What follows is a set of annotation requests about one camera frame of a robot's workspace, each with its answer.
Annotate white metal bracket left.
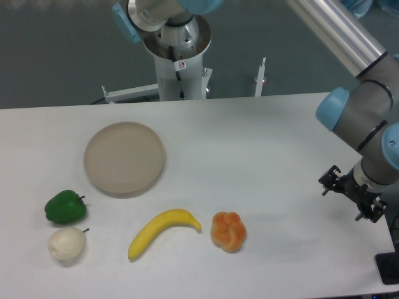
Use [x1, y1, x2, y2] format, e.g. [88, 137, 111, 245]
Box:
[102, 83, 158, 103]

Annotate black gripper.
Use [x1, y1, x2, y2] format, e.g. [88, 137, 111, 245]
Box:
[318, 165, 387, 222]

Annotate white pear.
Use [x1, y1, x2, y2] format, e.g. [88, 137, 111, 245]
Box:
[47, 226, 89, 260]

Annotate orange knotted bread roll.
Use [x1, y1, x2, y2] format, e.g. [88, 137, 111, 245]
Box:
[210, 211, 247, 254]

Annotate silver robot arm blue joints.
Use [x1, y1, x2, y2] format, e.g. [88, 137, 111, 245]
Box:
[112, 1, 398, 193]

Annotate yellow banana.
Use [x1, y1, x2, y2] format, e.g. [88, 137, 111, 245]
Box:
[127, 209, 202, 260]

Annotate green bell pepper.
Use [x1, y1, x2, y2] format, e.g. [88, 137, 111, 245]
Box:
[44, 190, 87, 224]

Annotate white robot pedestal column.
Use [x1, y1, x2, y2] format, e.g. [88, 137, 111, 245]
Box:
[154, 54, 209, 102]

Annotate beige round plate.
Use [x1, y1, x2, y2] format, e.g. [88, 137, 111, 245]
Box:
[84, 122, 165, 198]

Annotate white post with red clamp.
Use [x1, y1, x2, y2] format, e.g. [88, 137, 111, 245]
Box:
[254, 57, 267, 97]

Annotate black device at table edge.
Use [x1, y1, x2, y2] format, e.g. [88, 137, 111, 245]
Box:
[374, 214, 399, 285]

